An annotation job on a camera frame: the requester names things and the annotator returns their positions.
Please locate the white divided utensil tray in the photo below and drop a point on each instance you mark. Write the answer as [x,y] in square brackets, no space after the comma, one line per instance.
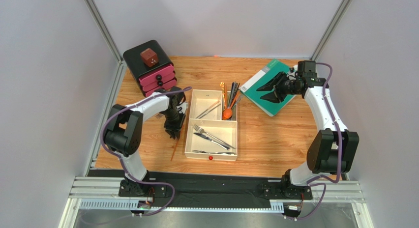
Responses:
[226,130]

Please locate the green notebook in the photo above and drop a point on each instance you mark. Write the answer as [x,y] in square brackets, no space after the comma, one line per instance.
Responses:
[248,89]

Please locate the orange spoon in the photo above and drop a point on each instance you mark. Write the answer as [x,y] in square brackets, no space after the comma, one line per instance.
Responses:
[228,113]

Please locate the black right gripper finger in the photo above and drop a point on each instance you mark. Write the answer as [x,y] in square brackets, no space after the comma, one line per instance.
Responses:
[277,79]
[271,97]

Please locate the black pink drawer box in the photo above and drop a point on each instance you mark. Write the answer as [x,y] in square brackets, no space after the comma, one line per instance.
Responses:
[151,67]

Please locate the silver fork diagonal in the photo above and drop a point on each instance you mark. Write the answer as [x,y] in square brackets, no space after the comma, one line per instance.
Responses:
[201,131]

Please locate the black spoon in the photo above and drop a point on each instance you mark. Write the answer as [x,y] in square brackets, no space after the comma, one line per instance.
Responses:
[232,93]

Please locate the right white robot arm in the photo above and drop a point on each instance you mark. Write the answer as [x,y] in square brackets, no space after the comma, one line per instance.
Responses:
[333,150]

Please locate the silver fork front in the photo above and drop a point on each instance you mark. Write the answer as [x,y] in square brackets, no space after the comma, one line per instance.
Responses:
[218,153]

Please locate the gold ornate spoon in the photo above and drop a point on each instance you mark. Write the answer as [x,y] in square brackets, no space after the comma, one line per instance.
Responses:
[224,94]

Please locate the brown cube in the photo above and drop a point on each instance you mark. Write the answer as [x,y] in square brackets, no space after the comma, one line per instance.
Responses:
[149,57]

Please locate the orange chopstick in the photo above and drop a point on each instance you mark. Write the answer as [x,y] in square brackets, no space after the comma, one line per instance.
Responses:
[174,150]

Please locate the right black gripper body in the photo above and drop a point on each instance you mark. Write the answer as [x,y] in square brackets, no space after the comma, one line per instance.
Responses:
[281,87]

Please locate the silver table knife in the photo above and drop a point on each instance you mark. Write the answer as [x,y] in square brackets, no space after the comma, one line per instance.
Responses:
[212,141]

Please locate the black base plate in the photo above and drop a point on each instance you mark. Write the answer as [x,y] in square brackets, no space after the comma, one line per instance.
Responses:
[208,191]

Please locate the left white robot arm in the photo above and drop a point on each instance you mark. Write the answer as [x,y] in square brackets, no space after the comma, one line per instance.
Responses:
[121,133]

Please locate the aluminium frame rail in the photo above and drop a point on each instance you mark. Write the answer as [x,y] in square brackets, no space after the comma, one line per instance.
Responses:
[102,193]

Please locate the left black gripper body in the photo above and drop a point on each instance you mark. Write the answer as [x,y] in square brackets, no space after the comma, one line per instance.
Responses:
[174,119]

